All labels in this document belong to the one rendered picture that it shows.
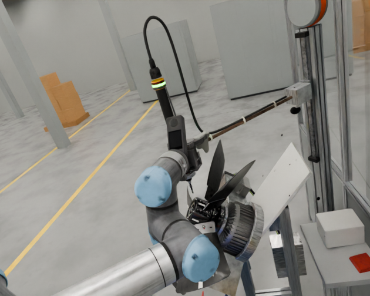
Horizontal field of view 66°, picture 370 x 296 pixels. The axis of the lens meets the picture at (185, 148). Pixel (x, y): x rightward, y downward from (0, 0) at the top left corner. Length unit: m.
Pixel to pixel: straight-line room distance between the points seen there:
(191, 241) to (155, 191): 0.12
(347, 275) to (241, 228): 0.48
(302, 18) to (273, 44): 5.16
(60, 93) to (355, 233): 8.56
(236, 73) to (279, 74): 0.90
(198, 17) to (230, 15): 6.86
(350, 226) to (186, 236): 1.04
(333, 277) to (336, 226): 0.22
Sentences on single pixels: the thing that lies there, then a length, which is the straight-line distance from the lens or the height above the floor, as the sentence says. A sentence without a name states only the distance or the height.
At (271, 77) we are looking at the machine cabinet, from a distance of 6.62.
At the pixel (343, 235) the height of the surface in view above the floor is 0.93.
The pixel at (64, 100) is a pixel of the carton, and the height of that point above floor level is 0.79.
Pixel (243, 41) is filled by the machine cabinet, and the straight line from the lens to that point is 6.46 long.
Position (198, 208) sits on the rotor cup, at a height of 1.25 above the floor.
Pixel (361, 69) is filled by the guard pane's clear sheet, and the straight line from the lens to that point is 1.30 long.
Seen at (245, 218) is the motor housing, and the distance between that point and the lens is 1.25.
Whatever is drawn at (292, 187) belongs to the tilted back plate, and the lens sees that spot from 1.17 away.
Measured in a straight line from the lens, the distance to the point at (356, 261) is 1.47.
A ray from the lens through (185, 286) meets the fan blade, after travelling 1.11.
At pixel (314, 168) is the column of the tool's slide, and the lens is 1.61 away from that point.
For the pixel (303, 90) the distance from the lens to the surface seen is 1.33.
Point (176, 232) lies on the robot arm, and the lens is 0.57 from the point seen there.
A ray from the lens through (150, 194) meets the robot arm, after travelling 0.59.
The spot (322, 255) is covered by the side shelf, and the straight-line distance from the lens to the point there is 1.51.
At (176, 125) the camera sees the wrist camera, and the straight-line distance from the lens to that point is 0.75.
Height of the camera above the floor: 1.97
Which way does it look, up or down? 24 degrees down
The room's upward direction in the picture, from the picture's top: 17 degrees counter-clockwise
